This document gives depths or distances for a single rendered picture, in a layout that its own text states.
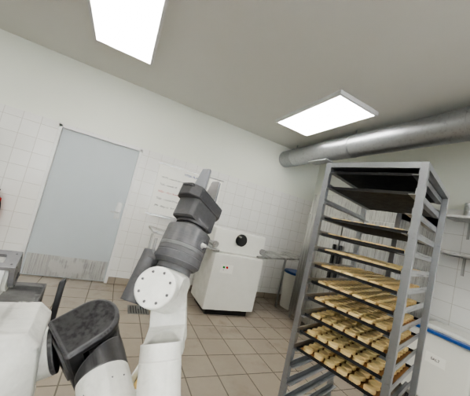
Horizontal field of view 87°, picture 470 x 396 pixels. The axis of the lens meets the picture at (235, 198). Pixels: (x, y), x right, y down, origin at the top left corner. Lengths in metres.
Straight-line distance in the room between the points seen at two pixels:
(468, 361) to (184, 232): 3.02
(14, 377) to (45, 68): 4.14
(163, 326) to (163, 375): 0.09
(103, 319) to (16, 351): 0.13
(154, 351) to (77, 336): 0.20
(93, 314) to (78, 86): 3.94
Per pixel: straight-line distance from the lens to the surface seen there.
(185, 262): 0.45
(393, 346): 1.37
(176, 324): 0.51
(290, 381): 1.70
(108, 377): 0.57
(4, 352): 0.58
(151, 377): 0.45
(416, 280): 3.68
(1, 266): 0.56
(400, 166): 1.40
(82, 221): 4.17
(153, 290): 0.43
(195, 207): 0.48
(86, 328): 0.61
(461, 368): 3.29
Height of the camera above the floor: 1.38
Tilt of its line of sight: 5 degrees up
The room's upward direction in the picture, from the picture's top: 13 degrees clockwise
